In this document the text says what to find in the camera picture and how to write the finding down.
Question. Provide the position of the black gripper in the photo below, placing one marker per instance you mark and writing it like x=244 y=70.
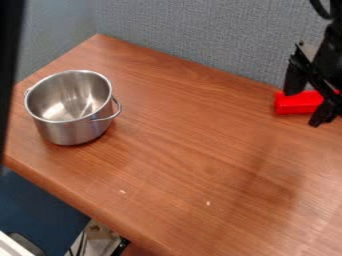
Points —
x=323 y=72

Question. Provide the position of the red rectangular block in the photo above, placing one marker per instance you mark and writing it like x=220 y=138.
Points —
x=303 y=103

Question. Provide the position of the stainless steel pot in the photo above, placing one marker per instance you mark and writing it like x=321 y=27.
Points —
x=73 y=106

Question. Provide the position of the white object bottom left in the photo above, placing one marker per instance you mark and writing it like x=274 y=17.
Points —
x=17 y=245

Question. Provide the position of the metal table leg bracket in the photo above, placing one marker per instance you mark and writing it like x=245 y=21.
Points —
x=98 y=241

